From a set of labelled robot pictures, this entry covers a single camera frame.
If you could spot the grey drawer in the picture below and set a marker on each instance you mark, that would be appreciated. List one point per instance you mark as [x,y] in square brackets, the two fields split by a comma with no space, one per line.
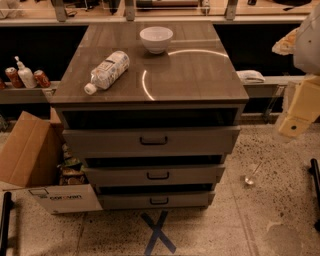
[157,200]
[155,175]
[145,142]

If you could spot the white ceramic bowl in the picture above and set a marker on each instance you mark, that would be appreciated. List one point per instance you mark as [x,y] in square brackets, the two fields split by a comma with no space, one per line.
[156,39]

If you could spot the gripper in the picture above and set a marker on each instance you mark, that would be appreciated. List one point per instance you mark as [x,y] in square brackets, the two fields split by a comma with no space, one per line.
[308,45]

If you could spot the grey wooden drawer cabinet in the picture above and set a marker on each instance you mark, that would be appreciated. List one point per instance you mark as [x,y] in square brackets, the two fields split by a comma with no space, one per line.
[192,84]

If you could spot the metal ladle on floor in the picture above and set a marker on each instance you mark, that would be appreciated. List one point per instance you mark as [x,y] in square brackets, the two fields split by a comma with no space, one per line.
[252,174]

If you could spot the white folded cloth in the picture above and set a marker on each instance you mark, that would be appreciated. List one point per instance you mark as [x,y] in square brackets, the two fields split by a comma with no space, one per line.
[250,76]

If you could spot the snack bags in box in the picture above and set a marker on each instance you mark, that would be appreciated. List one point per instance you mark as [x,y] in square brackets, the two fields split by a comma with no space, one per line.
[71,170]

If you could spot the black post right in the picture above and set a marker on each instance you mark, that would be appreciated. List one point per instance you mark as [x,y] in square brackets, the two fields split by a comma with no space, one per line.
[315,172]

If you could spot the grey side shelf right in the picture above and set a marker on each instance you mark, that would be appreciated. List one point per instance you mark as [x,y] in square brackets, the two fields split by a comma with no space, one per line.
[266,98]

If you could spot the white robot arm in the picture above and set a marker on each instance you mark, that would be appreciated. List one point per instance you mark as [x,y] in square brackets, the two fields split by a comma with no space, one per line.
[304,44]

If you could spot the grey top drawer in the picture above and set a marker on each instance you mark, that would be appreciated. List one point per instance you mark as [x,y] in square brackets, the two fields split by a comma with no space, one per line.
[145,142]

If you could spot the grey bottom drawer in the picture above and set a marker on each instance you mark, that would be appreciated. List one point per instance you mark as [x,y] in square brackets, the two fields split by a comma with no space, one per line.
[157,200]

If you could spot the red soda can right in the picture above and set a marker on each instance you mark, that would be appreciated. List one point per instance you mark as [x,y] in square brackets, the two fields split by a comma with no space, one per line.
[42,79]

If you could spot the grey middle drawer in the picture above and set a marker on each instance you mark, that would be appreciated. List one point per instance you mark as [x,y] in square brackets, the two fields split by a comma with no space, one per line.
[155,175]

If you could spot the blue tape cross mark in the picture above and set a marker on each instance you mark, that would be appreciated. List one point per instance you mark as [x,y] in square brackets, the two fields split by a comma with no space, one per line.
[157,233]

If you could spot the white pump dispenser bottle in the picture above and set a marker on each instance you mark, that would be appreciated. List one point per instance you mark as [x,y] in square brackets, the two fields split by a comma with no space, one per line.
[25,74]

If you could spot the red soda can left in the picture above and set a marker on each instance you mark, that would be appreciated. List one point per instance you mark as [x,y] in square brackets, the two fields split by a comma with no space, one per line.
[13,76]

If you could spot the red soda can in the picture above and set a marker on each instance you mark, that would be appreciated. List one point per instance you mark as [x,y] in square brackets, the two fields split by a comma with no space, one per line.
[42,79]
[13,76]

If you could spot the grey side shelf left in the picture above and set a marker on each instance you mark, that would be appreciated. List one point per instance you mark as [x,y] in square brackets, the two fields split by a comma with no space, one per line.
[12,95]

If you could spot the brown cardboard box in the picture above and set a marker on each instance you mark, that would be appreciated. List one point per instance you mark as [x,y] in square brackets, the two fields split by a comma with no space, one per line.
[29,159]

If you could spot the grey side shelf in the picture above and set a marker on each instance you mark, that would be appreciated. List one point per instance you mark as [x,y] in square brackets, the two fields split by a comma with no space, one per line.
[266,98]
[12,95]

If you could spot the black post left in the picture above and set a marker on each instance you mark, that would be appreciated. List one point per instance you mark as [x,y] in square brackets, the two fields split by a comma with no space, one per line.
[4,226]

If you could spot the black post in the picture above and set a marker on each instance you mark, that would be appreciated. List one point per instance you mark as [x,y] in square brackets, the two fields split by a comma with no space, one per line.
[4,226]
[315,172]

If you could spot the clear plastic water bottle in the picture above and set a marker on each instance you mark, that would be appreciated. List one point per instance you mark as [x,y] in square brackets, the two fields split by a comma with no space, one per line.
[107,72]

